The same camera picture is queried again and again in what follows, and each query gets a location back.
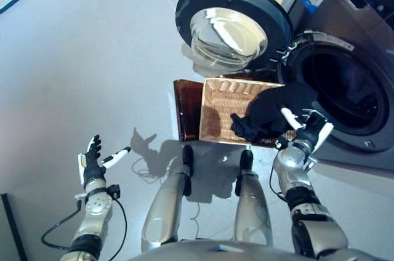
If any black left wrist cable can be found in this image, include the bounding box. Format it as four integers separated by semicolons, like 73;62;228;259
41;198;128;259

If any silver robot left leg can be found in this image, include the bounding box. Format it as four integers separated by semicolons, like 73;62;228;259
140;145;195;251

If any charcoal garment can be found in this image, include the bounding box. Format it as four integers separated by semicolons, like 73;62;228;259
247;82;319;134

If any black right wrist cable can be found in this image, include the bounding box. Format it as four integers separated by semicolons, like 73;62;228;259
269;164;289;202

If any silver robot torso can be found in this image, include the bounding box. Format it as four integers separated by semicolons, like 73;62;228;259
129;239;312;261

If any dark brown wooden stool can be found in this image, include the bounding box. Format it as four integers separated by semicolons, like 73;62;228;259
172;70;278;142

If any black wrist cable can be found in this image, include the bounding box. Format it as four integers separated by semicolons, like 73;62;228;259
269;164;289;202
41;198;128;259

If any large shallow wicker basket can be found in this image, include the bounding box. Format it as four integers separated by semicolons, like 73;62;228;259
198;77;298;148

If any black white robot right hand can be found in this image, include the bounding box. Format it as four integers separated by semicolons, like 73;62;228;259
280;107;334;153

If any black white robot left hand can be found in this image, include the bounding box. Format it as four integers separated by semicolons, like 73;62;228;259
77;134;131;187

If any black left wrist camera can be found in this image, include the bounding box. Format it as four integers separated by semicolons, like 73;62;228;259
107;184;121;199

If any silver robot right leg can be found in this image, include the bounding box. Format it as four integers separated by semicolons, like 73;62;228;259
233;149;274;246

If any silver robot leg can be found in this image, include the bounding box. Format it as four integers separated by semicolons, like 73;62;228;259
140;145;195;251
233;149;274;246

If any round glass washer door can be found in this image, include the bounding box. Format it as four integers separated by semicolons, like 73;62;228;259
174;0;294;79

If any dark grey washing machine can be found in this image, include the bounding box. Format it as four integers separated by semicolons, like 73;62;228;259
276;0;394;179

